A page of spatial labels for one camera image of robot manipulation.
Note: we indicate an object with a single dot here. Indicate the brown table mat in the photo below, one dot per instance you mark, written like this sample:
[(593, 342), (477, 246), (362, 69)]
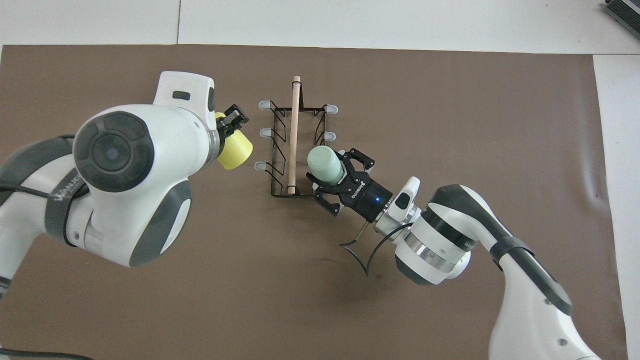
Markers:
[(280, 300)]

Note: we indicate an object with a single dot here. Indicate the grey ribbed electronic device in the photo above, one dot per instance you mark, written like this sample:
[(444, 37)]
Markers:
[(625, 11)]

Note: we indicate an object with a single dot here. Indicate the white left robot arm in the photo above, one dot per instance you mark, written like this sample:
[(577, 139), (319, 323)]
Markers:
[(130, 165)]

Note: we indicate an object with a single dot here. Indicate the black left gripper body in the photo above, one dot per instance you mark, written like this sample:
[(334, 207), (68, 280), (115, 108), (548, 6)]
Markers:
[(223, 132)]

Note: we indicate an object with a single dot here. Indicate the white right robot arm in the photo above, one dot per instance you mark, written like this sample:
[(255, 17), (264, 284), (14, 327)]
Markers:
[(520, 300)]

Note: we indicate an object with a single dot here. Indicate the yellow plastic cup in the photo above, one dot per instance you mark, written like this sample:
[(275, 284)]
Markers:
[(236, 150)]

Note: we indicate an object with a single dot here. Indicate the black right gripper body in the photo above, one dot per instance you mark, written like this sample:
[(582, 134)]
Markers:
[(367, 197)]

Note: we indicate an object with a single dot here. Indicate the pale green plastic cup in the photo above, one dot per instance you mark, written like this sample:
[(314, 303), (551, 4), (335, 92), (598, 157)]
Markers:
[(325, 164)]

